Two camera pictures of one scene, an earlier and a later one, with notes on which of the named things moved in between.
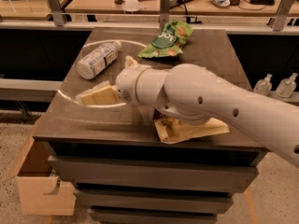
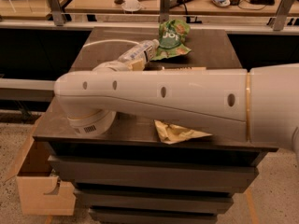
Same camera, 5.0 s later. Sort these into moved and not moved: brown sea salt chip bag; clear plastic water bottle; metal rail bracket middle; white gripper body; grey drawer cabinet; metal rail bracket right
Moved: white gripper body; clear plastic water bottle
Not moved: metal rail bracket middle; metal rail bracket right; grey drawer cabinet; brown sea salt chip bag
